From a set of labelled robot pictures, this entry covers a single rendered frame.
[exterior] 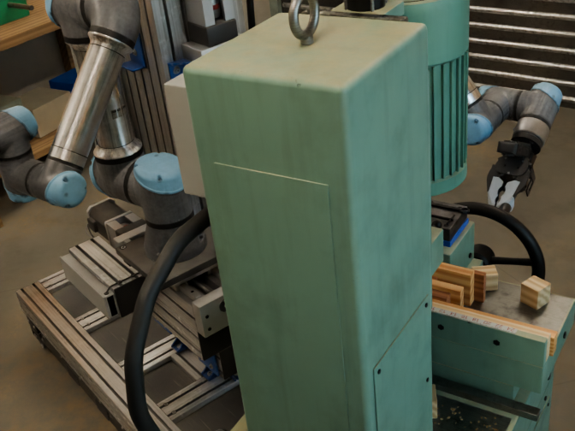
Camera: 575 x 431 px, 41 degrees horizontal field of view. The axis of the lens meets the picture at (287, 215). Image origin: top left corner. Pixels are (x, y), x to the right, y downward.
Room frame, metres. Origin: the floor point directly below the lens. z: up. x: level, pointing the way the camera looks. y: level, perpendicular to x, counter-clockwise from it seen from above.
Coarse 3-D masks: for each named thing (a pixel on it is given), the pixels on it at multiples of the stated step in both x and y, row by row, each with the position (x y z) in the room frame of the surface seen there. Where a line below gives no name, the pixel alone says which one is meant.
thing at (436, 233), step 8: (432, 232) 1.15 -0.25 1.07; (440, 232) 1.15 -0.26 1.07; (432, 240) 1.12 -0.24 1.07; (440, 240) 1.14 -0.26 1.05; (432, 248) 1.12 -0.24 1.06; (440, 248) 1.14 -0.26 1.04; (432, 256) 1.12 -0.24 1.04; (440, 256) 1.14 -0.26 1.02; (432, 264) 1.12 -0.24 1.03; (440, 264) 1.15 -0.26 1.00; (432, 272) 1.12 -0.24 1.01
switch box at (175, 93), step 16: (176, 80) 0.94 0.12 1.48; (176, 96) 0.92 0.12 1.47; (176, 112) 0.93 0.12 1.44; (176, 128) 0.93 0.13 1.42; (192, 128) 0.91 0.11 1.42; (176, 144) 0.93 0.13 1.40; (192, 144) 0.92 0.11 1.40; (192, 160) 0.92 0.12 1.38; (192, 176) 0.92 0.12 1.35; (192, 192) 0.93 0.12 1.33
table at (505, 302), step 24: (480, 264) 1.32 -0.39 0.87; (504, 288) 1.19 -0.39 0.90; (504, 312) 1.11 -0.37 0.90; (528, 312) 1.11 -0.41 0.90; (552, 312) 1.10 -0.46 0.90; (432, 336) 1.07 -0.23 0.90; (432, 360) 1.07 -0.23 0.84; (456, 360) 1.05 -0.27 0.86; (480, 360) 1.02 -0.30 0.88; (504, 360) 1.00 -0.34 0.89; (552, 360) 1.01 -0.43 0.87; (528, 384) 0.97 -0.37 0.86
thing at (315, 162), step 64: (192, 64) 0.88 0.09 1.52; (256, 64) 0.85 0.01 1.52; (320, 64) 0.82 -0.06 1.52; (384, 64) 0.82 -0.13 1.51; (256, 128) 0.82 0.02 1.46; (320, 128) 0.77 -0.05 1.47; (384, 128) 0.82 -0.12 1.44; (256, 192) 0.82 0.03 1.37; (320, 192) 0.77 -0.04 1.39; (384, 192) 0.81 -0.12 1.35; (256, 256) 0.83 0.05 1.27; (320, 256) 0.78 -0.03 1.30; (384, 256) 0.81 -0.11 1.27; (256, 320) 0.84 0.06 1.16; (320, 320) 0.78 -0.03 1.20; (384, 320) 0.80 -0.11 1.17; (256, 384) 0.85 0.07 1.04; (320, 384) 0.79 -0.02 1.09; (384, 384) 0.79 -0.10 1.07
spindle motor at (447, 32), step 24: (408, 0) 1.08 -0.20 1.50; (432, 0) 1.07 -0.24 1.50; (456, 0) 1.07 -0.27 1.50; (432, 24) 1.05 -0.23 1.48; (456, 24) 1.07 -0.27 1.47; (432, 48) 1.05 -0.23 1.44; (456, 48) 1.07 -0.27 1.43; (432, 72) 1.06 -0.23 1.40; (456, 72) 1.08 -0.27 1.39; (432, 96) 1.06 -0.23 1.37; (456, 96) 1.08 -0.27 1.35; (432, 120) 1.06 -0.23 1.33; (456, 120) 1.08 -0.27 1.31; (432, 144) 1.06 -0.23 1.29; (456, 144) 1.08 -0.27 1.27; (432, 168) 1.06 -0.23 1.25; (456, 168) 1.08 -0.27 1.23; (432, 192) 1.05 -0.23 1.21
